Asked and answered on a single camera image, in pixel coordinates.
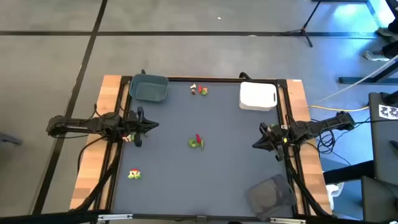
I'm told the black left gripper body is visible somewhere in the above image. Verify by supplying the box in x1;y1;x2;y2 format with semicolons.
123;106;147;147

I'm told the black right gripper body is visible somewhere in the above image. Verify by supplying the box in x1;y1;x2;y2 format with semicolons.
259;122;294;162

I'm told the blue plastic basket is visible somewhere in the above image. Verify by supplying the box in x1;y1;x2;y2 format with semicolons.
128;73;170;103

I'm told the white plastic basket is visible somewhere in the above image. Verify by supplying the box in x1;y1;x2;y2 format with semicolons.
238;81;278;112

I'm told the dark grey plastic basket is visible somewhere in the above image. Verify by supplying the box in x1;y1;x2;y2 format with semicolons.
247;174;297;222

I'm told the black diagonal beam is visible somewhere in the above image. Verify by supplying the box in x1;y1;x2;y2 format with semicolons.
322;159;376;185

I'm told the white plastic object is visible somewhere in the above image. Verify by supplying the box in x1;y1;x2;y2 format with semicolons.
325;182;345;211

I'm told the black stand base bar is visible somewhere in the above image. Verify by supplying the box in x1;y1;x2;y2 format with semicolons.
338;60;398;85

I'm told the dark grey cabinet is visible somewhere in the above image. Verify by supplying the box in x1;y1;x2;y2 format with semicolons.
368;90;398;187

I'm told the black tripod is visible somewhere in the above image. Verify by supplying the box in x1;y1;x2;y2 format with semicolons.
281;0;323;48

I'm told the white fiducial tag sheet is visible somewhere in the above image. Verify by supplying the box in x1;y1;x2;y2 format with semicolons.
378;103;398;119

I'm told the dark grey box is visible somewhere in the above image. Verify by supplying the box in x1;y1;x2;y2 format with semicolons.
360;175;398;223

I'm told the person's shoe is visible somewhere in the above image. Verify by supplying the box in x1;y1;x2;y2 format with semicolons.
363;49;390;62
374;26;398;43

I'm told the grey chair leg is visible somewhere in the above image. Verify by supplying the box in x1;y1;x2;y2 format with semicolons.
0;131;23;146

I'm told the person's leg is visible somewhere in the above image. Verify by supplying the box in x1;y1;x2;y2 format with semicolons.
381;40;398;59

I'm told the black cable tangle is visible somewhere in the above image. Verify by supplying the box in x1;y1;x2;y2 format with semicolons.
310;116;379;167

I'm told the black right cable conduit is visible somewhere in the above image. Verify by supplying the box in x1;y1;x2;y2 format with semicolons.
283;149;333;218

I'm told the black cable conduit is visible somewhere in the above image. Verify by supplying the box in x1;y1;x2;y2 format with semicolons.
70;136;124;213
283;149;333;218

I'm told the black left cable conduit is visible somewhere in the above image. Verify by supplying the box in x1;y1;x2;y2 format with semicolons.
70;136;124;213

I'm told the yellow cable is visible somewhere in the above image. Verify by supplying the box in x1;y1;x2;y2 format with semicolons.
308;105;370;113

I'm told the black metal table frame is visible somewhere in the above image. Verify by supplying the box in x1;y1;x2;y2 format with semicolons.
93;74;335;224

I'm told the silver aluminium bracket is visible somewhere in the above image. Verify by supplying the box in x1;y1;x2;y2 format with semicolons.
97;213;134;222
269;217;307;224

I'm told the white hose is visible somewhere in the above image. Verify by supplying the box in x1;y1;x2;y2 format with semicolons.
312;54;398;105

